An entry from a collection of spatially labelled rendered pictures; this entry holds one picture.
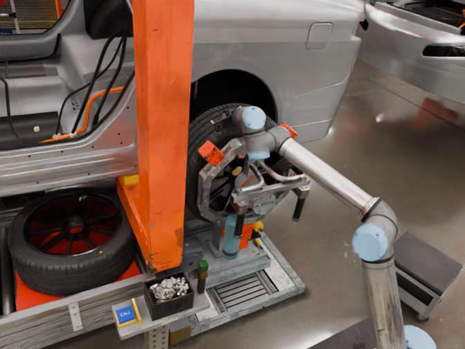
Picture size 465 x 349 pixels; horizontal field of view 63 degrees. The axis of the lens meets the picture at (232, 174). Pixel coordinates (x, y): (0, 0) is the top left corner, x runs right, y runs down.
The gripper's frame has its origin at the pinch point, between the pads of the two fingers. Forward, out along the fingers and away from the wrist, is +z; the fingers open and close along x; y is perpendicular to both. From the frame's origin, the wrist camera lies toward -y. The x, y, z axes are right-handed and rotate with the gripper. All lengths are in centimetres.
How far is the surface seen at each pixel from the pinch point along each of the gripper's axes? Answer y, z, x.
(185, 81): -20, -42, 23
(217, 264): -28, 34, -84
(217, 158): -12.9, -11.2, -14.2
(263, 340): -25, 7, -127
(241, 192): -11.6, -24.5, -29.2
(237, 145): -2.0, -12.0, -12.5
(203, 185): -22.9, -5.9, -24.0
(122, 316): -81, -14, -60
